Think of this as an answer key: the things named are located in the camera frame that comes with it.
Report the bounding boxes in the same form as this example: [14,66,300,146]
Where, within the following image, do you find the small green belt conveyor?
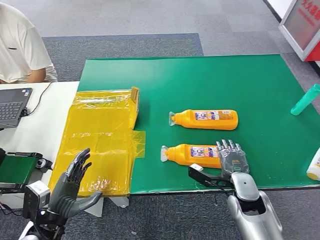
[0,148,54,195]

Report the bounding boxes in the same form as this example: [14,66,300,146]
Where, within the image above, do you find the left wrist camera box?
[23,180,51,220]

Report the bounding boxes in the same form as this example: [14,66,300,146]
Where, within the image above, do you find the yellow plastic sheet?
[48,86,146,198]

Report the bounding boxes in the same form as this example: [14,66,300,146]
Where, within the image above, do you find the person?
[0,2,58,85]

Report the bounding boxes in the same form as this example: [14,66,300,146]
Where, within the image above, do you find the black laptop cable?
[20,82,53,118]

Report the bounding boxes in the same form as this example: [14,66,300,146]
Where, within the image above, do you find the red and white display stand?
[278,0,320,63]

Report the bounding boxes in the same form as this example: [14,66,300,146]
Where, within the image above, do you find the teal plastic bottle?
[290,83,320,117]

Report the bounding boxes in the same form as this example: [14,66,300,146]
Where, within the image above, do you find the grey laptop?
[0,87,33,130]

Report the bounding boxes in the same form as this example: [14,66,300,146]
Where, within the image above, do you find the white and yellow bottle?
[306,147,320,182]

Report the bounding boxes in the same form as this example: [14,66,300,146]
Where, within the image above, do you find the orange detergent bottle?
[168,109,239,131]
[160,143,222,169]

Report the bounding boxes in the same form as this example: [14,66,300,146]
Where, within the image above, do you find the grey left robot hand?
[48,148,103,220]

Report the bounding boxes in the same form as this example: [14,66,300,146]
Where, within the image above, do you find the white table foot bracket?
[109,196,130,209]

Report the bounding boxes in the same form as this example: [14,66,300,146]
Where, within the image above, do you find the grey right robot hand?
[216,139,251,178]

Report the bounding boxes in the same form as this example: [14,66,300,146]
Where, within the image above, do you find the green table mat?
[77,53,320,195]

